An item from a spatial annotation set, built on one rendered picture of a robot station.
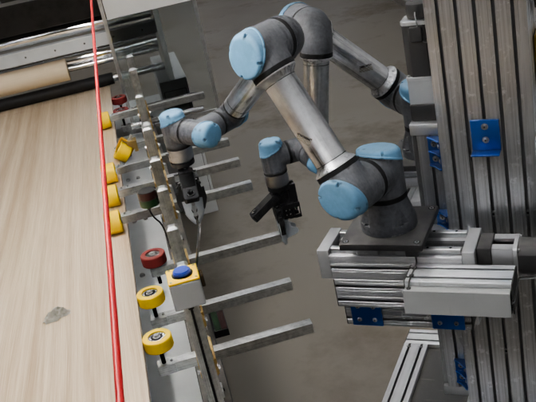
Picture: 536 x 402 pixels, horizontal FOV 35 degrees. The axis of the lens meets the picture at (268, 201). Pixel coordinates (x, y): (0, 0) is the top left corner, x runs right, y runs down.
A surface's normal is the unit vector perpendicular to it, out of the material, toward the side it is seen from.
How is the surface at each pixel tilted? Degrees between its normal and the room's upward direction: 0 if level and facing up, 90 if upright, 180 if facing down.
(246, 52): 83
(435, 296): 90
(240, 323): 0
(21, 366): 0
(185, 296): 90
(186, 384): 0
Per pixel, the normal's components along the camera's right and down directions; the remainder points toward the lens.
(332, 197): -0.55, 0.54
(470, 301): -0.36, 0.45
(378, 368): -0.19, -0.90
